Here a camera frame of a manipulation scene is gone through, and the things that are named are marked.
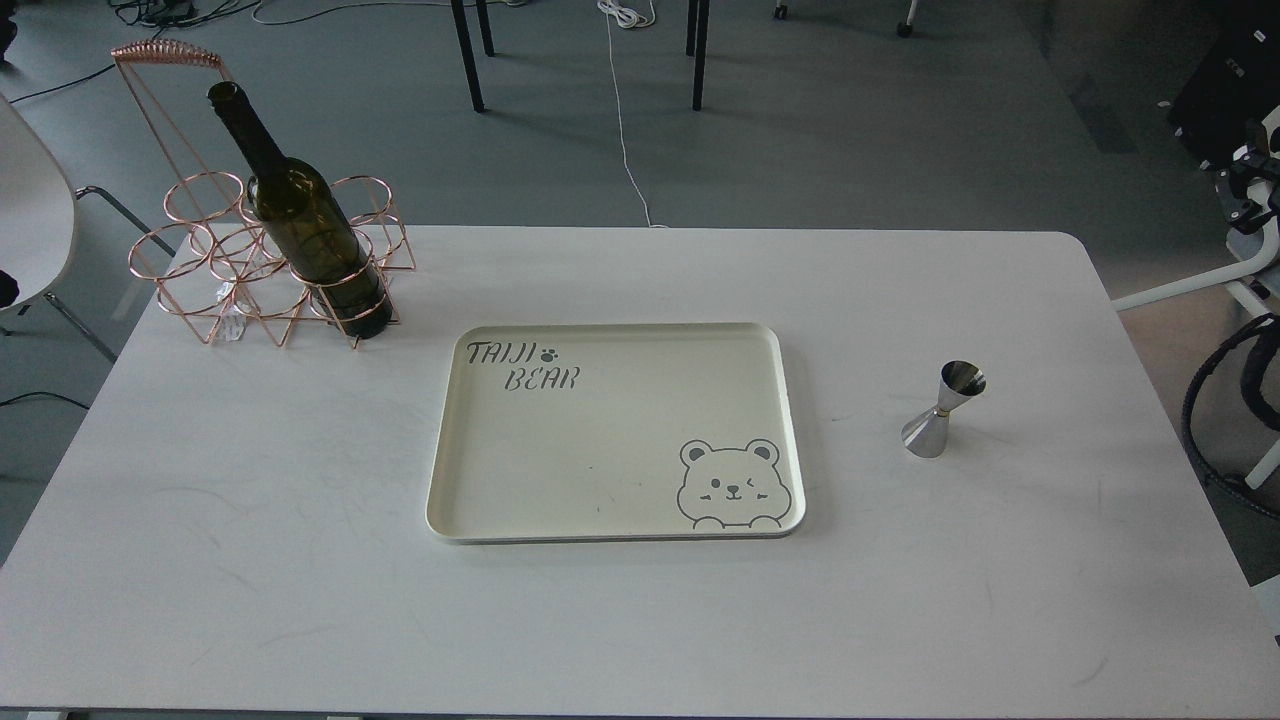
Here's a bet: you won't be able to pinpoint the silver metal jigger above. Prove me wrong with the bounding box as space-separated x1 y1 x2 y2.
900 360 987 457

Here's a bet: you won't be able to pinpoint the dark green wine bottle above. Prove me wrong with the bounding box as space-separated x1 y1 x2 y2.
207 81 393 340

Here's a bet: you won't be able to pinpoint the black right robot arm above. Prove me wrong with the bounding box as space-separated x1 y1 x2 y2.
1210 120 1279 234

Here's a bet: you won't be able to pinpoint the cream bear serving tray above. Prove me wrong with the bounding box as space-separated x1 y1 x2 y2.
425 322 806 543

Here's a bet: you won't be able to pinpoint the black table legs right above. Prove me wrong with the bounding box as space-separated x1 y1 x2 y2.
685 0 710 111

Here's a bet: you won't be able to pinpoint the black table legs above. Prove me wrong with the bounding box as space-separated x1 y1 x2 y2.
448 0 495 114
685 0 710 111

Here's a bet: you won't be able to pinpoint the black table legs left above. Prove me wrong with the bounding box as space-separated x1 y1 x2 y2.
448 0 495 114

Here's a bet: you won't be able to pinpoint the white chair left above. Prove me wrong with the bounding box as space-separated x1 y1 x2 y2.
1 97 154 363

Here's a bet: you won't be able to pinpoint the black equipment case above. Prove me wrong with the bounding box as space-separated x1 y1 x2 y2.
1166 14 1279 167

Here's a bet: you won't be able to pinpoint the copper wire bottle rack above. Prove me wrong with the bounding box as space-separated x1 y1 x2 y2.
111 38 417 348

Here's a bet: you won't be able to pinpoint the white floor cable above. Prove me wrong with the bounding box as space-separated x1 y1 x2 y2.
596 0 669 229

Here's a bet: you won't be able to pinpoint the black floor cables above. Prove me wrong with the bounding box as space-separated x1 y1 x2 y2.
8 0 451 106

